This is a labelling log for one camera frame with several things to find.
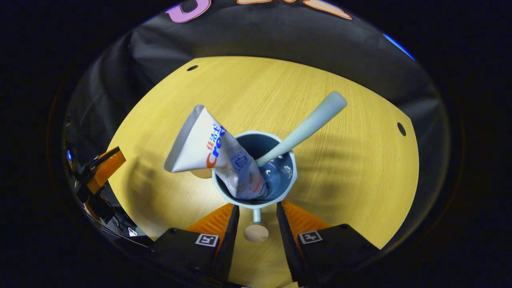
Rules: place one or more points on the wooden desktop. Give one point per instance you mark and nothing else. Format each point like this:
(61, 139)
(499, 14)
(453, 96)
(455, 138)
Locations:
(352, 168)

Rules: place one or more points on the pale green toothbrush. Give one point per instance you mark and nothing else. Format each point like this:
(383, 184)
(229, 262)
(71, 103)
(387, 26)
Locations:
(308, 124)

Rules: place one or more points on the round cork coaster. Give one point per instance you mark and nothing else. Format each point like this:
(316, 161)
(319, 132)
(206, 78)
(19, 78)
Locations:
(202, 174)

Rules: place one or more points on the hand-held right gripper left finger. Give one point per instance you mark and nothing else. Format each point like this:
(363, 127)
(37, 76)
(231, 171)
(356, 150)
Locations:
(226, 248)

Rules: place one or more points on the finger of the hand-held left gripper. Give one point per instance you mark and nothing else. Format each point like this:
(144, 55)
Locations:
(108, 168)

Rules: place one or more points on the white toothpaste tube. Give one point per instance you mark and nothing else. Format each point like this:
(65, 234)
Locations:
(200, 144)

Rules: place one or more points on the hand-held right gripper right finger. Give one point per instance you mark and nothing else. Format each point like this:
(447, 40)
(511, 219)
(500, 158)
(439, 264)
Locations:
(290, 248)

